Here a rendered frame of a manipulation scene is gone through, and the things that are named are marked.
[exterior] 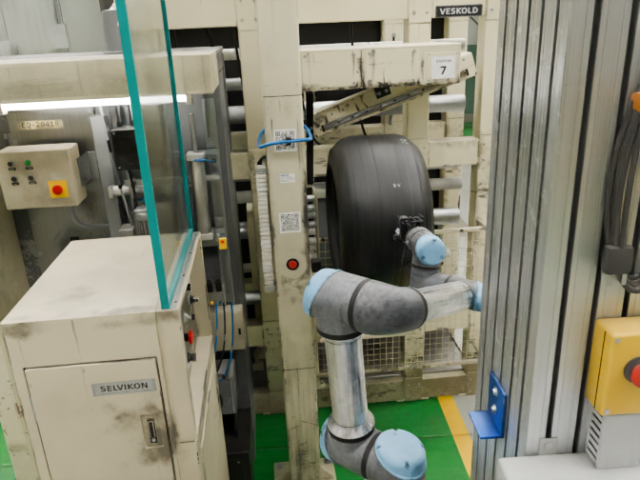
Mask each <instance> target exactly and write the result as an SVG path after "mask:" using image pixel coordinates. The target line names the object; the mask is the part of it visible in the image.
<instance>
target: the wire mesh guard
mask: <svg viewBox="0 0 640 480"><path fill-rule="evenodd" d="M482 230H486V226H481V227H467V228H454V229H441V230H434V234H439V238H440V234H443V233H445V234H446V250H449V249H447V243H452V246H453V243H454V242H453V234H454V233H456V232H459V241H458V242H459V244H460V242H468V241H467V232H470V231H472V238H473V232H474V231H479V235H480V231H482ZM460 232H465V233H466V241H460ZM447 233H452V242H447ZM471 241H478V252H472V248H474V247H473V246H472V243H471V247H466V246H465V253H459V250H458V260H452V256H453V255H455V254H447V255H451V267H446V262H449V261H446V257H445V261H442V262H445V274H446V268H451V269H452V268H454V267H453V266H452V261H458V265H459V261H461V260H459V254H465V260H473V259H466V254H467V253H466V248H471V256H472V254H473V253H480V252H479V247H485V246H479V241H480V240H471ZM327 242H329V238H328V237H325V238H319V243H325V251H320V252H324V253H325V254H326V252H327V251H326V243H327ZM478 259H484V258H478V256H477V265H472V264H471V261H470V271H465V266H457V267H464V271H462V272H464V278H465V272H470V273H471V266H477V268H478ZM463 319H468V324H461V329H460V331H461V335H458V336H466V335H462V325H468V326H469V319H470V318H469V315H468V318H463ZM430 322H436V327H429V328H436V340H437V338H442V343H435V344H442V352H443V349H448V358H447V359H448V361H444V362H442V361H441V362H436V360H444V359H436V350H439V349H433V350H435V354H430V356H431V355H435V362H433V363H424V356H426V355H424V352H423V355H419V356H423V361H418V346H421V345H418V340H423V339H418V334H424V339H425V324H424V328H419V329H424V333H418V330H417V339H415V340H417V345H414V346H417V350H412V351H417V361H416V362H423V364H411V363H412V362H411V358H412V357H415V356H411V355H410V356H409V357H410V362H406V352H407V351H406V347H410V346H406V341H411V340H406V335H405V346H403V347H405V351H401V352H404V353H405V357H399V352H398V363H395V364H398V366H394V365H393V359H394V358H393V354H394V353H397V352H393V348H399V347H394V346H393V336H392V352H391V353H392V358H388V359H392V366H391V367H387V365H391V364H387V349H388V348H387V343H390V342H387V337H386V342H383V343H386V347H385V348H382V349H386V353H379V354H380V359H377V360H380V365H374V355H376V354H374V350H378V349H375V348H374V344H380V343H374V338H373V343H372V344H373V349H371V350H373V354H369V355H373V360H367V361H373V368H370V369H369V367H370V366H364V367H368V368H367V369H365V373H373V372H383V371H394V370H414V369H423V368H434V367H445V366H455V365H466V364H475V363H478V358H474V359H472V357H475V356H468V357H471V359H467V350H466V351H461V343H460V347H455V334H454V336H450V331H457V330H450V323H449V336H448V338H449V339H450V337H454V348H460V356H461V352H465V353H466V359H465V360H454V355H453V358H449V349H450V348H449V346H448V347H447V348H443V338H444V337H443V334H442V337H437V320H436V321H431V320H430ZM426 339H429V340H431V339H433V338H426ZM424 345H431V343H429V344H424ZM317 354H323V359H317ZM324 354H325V353H324V352H323V353H317V346H316V360H323V365H324ZM381 354H386V364H385V365H386V366H385V367H381V360H384V359H381ZM399 358H405V365H402V366H399V364H402V363H399ZM449 359H453V361H449ZM406 363H410V365H406ZM315 366H317V373H316V378H321V377H329V374H328V373H327V372H319V373H318V371H319V370H318V366H321V365H315ZM374 366H380V368H375V367H374Z"/></svg>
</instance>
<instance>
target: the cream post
mask: <svg viewBox="0 0 640 480"><path fill-rule="evenodd" d="M255 6H256V19H257V32H258V45H259V58H260V71H261V84H262V96H263V110H264V123H265V136H266V144H267V143H269V142H274V140H273V130H287V129H296V139H298V138H304V122H303V103H302V85H301V66H300V47H299V28H298V8H297V0H255ZM296 147H297V151H280V152H274V145H273V146H268V147H266V149H267V160H268V176H269V188H270V214H271V226H272V239H273V253H274V266H275V279H276V288H277V305H278V318H279V330H280V344H281V357H282V370H283V383H284V396H285V409H286V422H287V436H288V448H289V461H290V480H321V464H320V448H319V426H318V413H317V412H318V409H317V388H316V369H315V350H314V331H313V318H312V317H309V316H308V315H307V314H306V313H305V312H304V309H303V295H304V292H305V289H306V286H307V285H308V283H309V281H310V280H311V274H310V240H309V218H308V200H307V179H306V160H305V142H296ZM291 173H294V179H295V182H290V183H280V174H291ZM298 211H300V216H301V232H288V233H280V224H279V213H284V212H298ZM292 260H293V261H295V262H296V263H297V266H296V268H295V269H291V268H290V267H289V262H290V261H292Z"/></svg>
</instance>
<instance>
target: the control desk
mask: <svg viewBox="0 0 640 480"><path fill-rule="evenodd" d="M0 325H1V329H2V332H3V335H4V339H5V343H6V347H7V351H8V355H9V358H10V364H11V368H12V372H13V376H14V379H15V383H16V387H17V390H18V394H19V398H20V402H21V405H22V409H23V412H24V416H25V420H26V424H27V427H28V431H29V435H30V441H31V445H32V448H33V452H34V456H35V460H36V464H37V468H38V470H39V474H40V478H41V480H230V476H229V467H228V459H227V452H226V443H225V435H224V427H223V419H222V411H221V403H220V395H219V387H218V379H217V371H216V363H215V355H214V346H213V339H212V335H211V334H212V329H211V321H210V306H209V298H208V290H207V282H206V274H205V266H204V258H203V250H202V242H201V233H200V231H196V232H193V234H192V237H191V240H190V245H189V248H188V251H187V255H186V258H185V261H184V264H183V268H182V270H181V273H180V276H179V279H178V283H177V286H176V289H175V292H174V295H173V298H172V301H171V304H170V308H169V309H164V310H162V309H161V303H160V296H159V290H158V284H157V277H156V271H155V265H154V258H153V252H152V245H151V240H150V235H143V236H130V237H116V238H102V239H89V240H75V241H71V242H70V243H69V244H68V245H67V246H66V248H65V249H64V250H63V251H62V252H61V253H60V255H59V256H58V257H57V258H56V259H55V260H54V261H53V263H52V264H51V265H50V266H49V267H48V269H47V270H46V271H45V272H44V273H43V274H42V276H41V277H40V278H39V279H38V280H37V281H36V282H35V284H34V285H33V286H32V287H31V288H30V290H29V291H28V292H27V293H26V294H25V295H24V297H23V298H22V299H21V300H20V301H19V302H18V303H17V305H16V306H15V307H14V308H13V309H12V310H11V312H10V313H9V314H8V315H7V316H6V318H5V319H4V320H3V321H2V322H1V323H0Z"/></svg>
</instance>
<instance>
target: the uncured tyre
mask: <svg viewBox="0 0 640 480"><path fill-rule="evenodd" d="M368 137H372V138H368ZM352 138H356V139H352ZM399 139H405V140H408V142H409V145H407V144H401V143H400V141H399ZM391 182H401V185H402V189H399V190H393V189H392V184H391ZM326 209H327V224H328V235H329V244H330V257H331V262H332V267H333V269H334V270H342V271H344V272H348V273H351V274H355V275H359V276H363V277H366V278H369V279H372V280H377V281H381V282H384V283H387V284H391V285H394V286H397V287H408V286H409V284H410V274H411V268H404V269H403V267H402V264H401V258H402V254H403V249H404V245H402V244H400V243H398V242H396V241H395V240H393V235H395V231H396V230H397V215H398V216H399V217H400V216H402V215H406V216H408V217H415V216H418V217H419V213H420V214H421V215H423V216H424V228H425V229H427V230H429V231H430V232H431V233H432V234H434V212H433V201H432V193H431V186H430V178H429V173H428V169H427V166H426V163H425V160H424V157H423V155H422V153H421V151H420V149H418V147H417V146H415V145H414V144H413V143H412V142H411V140H409V139H408V138H407V137H406V136H404V135H400V134H395V133H392V134H375V135H359V136H348V137H345V138H342V139H340V140H339V141H338V142H337V143H336V144H335V145H334V146H333V147H332V148H331V149H330V151H329V155H328V164H327V173H326Z"/></svg>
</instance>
